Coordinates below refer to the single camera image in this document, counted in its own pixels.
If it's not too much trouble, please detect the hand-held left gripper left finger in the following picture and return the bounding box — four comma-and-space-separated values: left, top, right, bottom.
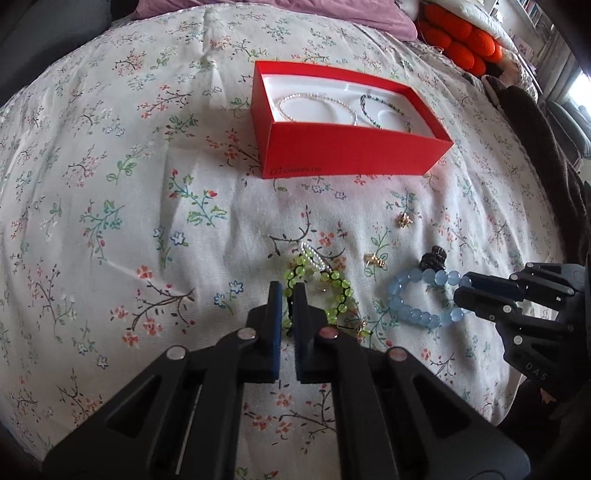
44, 281, 283, 480

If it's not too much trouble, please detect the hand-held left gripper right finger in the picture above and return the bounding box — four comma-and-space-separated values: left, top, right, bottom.
294, 282, 530, 480

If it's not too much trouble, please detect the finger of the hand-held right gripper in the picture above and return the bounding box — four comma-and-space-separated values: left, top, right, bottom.
453, 286, 573, 337
461, 262, 588, 298

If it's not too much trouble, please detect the green bead bracelet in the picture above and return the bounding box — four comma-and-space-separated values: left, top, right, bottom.
283, 257, 355, 329

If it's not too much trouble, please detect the blue bead bracelet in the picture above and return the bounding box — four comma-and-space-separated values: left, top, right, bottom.
387, 268, 465, 328

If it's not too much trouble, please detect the black hair claw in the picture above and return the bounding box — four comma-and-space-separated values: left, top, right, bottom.
419, 247, 448, 270

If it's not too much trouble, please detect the small white pearl bracelet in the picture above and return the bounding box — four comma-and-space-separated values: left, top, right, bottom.
299, 242, 329, 273

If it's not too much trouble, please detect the red cardboard box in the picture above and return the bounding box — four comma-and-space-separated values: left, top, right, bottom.
252, 60, 454, 180

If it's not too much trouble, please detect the dark brown blanket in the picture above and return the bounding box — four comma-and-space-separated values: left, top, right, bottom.
481, 74, 591, 287

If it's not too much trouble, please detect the floral bed sheet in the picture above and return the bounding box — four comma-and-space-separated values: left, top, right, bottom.
0, 4, 561, 467

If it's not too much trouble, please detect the orange bobble cushion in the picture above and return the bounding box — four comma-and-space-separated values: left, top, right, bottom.
417, 4, 502, 75

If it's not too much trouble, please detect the white quilted pillow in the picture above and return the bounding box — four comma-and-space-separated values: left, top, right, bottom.
427, 0, 519, 52

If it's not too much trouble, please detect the bookshelf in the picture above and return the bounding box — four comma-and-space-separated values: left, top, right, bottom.
489, 0, 557, 33

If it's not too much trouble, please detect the purple pillow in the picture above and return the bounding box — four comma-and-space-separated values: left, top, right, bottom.
137, 0, 419, 40

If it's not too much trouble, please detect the grey upholstered headboard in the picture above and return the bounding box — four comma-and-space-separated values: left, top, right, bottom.
0, 0, 141, 108

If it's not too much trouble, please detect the dark beaded necklace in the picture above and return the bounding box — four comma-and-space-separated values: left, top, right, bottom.
359, 93, 411, 133

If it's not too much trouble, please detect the white pearl necklace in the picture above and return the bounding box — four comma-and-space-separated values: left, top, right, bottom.
278, 91, 359, 126

